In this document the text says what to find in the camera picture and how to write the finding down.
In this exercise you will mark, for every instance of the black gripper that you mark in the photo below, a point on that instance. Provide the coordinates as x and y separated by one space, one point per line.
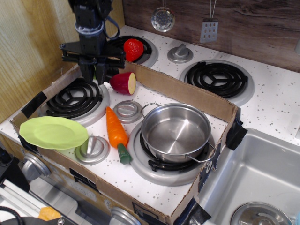
90 51

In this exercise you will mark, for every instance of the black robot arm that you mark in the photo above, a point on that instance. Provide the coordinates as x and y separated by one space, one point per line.
92 18

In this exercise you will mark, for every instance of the stainless steel pan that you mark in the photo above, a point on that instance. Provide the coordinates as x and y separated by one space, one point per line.
176 132

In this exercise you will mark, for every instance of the front left black burner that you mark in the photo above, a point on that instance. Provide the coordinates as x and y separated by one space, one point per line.
80 101

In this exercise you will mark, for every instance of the black burner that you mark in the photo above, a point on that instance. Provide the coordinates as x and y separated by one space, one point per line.
221 77
80 101
150 54
156 171

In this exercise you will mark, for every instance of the red halved toy fruit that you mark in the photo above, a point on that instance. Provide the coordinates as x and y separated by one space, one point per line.
124 83

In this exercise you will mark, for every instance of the red toy strawberry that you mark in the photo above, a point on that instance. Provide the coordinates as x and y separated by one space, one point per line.
133 48

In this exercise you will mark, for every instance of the silver centre stove knob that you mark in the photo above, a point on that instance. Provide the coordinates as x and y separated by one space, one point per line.
128 111

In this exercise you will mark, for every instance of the silver stove knob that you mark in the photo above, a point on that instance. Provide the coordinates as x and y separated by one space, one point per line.
93 151
180 54
128 111

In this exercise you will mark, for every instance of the back left black burner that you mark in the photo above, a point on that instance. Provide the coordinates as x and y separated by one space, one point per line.
150 54

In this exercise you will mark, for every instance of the orange toy carrot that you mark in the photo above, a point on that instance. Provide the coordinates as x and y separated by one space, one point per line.
117 136

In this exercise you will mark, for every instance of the light green plastic plate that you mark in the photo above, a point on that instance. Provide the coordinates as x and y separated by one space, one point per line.
55 133

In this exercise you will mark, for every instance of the silver front stove knob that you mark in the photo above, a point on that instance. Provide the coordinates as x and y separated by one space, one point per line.
93 151

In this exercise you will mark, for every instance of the hanging silver skimmer ladle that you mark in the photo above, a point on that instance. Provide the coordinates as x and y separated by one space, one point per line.
163 18

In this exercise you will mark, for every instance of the silver back stove knob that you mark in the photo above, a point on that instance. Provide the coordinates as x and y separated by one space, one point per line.
180 54

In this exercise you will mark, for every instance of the brown cardboard fence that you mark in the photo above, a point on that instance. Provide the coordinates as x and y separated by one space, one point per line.
111 184

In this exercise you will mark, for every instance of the front right black burner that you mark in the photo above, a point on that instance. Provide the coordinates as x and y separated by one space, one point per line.
156 171

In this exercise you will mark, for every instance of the silver left oven knob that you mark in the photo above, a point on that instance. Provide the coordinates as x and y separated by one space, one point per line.
34 168

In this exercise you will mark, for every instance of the silver oven knob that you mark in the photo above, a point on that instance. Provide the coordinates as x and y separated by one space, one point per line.
122 217
34 168

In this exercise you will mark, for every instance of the hanging grey slotted spatula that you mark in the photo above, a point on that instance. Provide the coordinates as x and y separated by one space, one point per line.
209 31

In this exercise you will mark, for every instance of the back right black burner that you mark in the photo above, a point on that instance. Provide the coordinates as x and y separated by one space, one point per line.
221 77

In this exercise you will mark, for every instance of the silver lower oven knob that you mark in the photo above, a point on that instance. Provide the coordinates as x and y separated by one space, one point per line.
122 217

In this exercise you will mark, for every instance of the yellow sponge piece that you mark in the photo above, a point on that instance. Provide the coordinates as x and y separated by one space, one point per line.
48 213

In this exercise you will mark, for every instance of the grey toy sink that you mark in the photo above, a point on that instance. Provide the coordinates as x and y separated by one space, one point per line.
262 169

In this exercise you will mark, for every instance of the silver sink drain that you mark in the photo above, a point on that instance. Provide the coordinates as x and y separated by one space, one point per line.
259 213

